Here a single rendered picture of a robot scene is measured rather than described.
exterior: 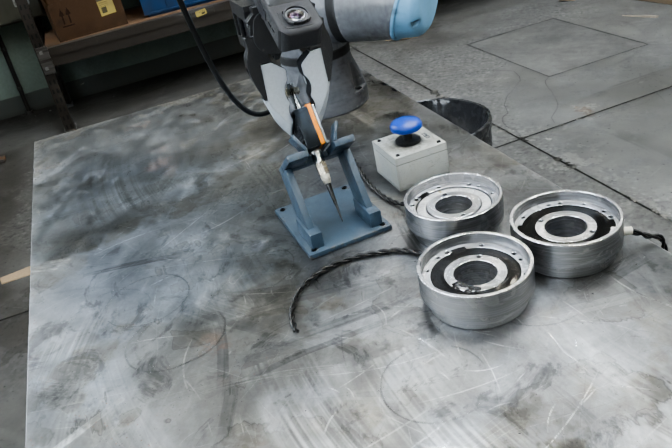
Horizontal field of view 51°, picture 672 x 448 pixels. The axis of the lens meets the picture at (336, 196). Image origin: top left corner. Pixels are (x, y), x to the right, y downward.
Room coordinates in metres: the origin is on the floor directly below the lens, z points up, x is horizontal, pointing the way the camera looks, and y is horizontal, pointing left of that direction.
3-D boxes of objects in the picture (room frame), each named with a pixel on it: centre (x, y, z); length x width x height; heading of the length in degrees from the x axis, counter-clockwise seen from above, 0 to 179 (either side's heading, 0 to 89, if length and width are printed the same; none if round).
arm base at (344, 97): (1.14, -0.01, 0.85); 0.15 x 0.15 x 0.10
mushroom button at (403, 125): (0.81, -0.10, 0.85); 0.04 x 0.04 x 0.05
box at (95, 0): (4.03, 1.13, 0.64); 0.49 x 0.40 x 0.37; 111
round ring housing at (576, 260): (0.58, -0.21, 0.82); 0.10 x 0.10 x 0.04
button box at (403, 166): (0.82, -0.10, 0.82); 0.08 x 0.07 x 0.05; 16
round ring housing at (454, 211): (0.66, -0.12, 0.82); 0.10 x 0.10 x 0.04
